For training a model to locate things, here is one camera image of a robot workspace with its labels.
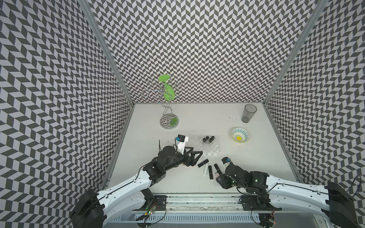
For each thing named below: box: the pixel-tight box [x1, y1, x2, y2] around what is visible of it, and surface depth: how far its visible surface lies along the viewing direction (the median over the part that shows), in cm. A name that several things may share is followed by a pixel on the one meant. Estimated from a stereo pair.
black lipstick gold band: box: [208, 165, 214, 181], surface depth 84 cm
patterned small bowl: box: [230, 127, 250, 143], surface depth 98 cm
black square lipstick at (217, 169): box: [213, 163, 223, 175], surface depth 86 cm
